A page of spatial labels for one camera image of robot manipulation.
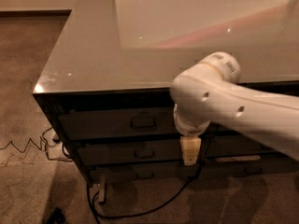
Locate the drawer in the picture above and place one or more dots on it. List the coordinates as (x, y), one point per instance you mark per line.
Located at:
(118, 123)
(130, 152)
(119, 173)
(234, 145)
(219, 130)

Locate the dark object on floor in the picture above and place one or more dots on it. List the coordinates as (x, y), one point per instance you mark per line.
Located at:
(56, 217)

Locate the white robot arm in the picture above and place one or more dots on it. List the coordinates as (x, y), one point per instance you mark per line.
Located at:
(208, 92)

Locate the dark grey drawer cabinet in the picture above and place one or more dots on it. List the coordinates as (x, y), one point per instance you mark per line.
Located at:
(124, 54)

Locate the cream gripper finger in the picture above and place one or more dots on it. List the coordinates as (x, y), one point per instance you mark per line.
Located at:
(190, 147)

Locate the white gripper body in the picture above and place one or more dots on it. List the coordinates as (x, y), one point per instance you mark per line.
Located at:
(192, 129)

